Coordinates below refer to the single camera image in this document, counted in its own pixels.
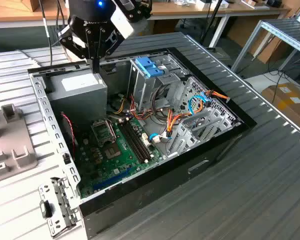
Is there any blue plastic drive latch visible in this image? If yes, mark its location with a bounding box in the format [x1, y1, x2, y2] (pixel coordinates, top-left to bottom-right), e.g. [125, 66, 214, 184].
[134, 56, 165, 79]

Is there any short blue data wire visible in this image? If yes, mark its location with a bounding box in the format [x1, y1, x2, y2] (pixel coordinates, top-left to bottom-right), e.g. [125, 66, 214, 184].
[148, 132, 172, 145]

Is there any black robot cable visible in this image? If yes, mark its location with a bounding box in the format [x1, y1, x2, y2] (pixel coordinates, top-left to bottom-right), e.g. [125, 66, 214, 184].
[37, 0, 53, 67]

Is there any CPU socket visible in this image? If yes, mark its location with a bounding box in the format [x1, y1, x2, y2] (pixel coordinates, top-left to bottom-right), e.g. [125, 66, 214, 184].
[101, 142, 123, 161]

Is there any orange power wire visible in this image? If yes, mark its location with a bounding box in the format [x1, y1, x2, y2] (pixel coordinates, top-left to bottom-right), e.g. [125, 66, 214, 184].
[164, 89, 231, 141]

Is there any metal optical drive cage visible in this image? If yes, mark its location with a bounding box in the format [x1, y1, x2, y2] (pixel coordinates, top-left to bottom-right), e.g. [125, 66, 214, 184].
[126, 53, 191, 113]

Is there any multicolour power wire bundle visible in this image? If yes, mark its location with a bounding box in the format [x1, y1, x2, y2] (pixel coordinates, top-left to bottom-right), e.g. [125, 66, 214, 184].
[109, 93, 173, 123]

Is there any grey power supply unit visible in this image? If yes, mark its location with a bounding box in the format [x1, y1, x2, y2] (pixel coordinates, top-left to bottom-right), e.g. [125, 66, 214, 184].
[46, 68, 108, 131]

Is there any black RAM slot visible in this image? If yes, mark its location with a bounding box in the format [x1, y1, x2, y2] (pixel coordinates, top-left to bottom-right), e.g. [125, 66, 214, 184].
[124, 121, 150, 162]
[121, 122, 148, 164]
[118, 122, 145, 165]
[127, 120, 153, 161]

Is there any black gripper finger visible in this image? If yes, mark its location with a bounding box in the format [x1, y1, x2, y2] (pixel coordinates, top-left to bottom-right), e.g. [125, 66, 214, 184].
[57, 24, 97, 74]
[95, 29, 125, 74]

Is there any flat cardboard sheet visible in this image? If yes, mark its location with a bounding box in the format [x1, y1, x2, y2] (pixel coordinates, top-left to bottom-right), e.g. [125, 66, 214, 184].
[226, 14, 291, 65]

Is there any black plastic latch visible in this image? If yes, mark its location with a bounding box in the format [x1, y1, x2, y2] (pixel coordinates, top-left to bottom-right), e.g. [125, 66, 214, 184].
[39, 200, 53, 219]

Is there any perforated metal disk bay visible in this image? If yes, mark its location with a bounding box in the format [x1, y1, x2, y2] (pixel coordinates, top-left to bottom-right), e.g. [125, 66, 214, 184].
[164, 76, 242, 158]

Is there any blue expansion slot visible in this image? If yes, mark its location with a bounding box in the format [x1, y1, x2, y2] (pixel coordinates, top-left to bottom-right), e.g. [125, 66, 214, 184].
[92, 166, 136, 191]

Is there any black case fan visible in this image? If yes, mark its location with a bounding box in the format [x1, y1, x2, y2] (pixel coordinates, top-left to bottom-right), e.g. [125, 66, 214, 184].
[58, 111, 80, 163]

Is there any white board connector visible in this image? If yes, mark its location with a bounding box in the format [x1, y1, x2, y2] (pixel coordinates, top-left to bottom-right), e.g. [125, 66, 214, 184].
[140, 132, 152, 148]

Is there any metal socket cover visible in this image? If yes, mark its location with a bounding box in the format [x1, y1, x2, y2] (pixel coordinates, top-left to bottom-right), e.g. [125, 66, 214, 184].
[90, 119, 117, 146]

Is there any wooden desk white frame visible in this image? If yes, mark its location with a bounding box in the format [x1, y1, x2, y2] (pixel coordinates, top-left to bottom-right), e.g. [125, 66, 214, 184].
[0, 0, 292, 48]

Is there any brown wooden box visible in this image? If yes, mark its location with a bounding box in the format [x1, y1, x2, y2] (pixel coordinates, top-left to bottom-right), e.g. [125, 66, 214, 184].
[21, 0, 45, 13]

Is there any black open PC case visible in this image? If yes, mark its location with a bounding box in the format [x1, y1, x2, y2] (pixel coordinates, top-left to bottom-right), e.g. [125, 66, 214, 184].
[27, 46, 258, 240]

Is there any small wooden block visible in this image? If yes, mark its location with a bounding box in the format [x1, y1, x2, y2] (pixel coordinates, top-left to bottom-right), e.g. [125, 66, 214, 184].
[241, 0, 271, 10]

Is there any long blue data wire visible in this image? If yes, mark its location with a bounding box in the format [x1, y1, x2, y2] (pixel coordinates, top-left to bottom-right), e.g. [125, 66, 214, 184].
[187, 91, 212, 116]

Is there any green motherboard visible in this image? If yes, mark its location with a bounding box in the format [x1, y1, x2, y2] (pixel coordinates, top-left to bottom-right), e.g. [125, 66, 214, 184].
[74, 117, 163, 200]

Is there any brown cardboard box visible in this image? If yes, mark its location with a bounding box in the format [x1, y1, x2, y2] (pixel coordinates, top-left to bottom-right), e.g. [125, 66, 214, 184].
[261, 82, 300, 131]

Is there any metal card retention bracket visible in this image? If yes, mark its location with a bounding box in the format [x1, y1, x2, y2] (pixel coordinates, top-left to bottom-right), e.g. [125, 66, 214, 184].
[37, 176, 81, 238]

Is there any small white box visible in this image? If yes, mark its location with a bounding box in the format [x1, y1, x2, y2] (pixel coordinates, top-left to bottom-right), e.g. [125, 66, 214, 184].
[196, 0, 229, 11]

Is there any thin locking lever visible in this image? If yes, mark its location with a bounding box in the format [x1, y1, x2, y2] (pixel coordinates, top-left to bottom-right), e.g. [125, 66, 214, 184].
[107, 119, 117, 141]

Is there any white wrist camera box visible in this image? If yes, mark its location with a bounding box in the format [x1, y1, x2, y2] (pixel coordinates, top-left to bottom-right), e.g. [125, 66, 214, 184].
[109, 3, 135, 40]

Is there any black tripod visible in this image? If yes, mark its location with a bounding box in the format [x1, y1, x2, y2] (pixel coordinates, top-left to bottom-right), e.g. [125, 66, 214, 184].
[179, 0, 223, 48]

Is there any grey parts rack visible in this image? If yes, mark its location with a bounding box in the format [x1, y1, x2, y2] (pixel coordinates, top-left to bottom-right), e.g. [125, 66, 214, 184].
[0, 103, 39, 185]

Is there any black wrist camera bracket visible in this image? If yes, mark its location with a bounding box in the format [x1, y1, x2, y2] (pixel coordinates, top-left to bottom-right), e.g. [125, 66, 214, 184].
[118, 0, 153, 20]

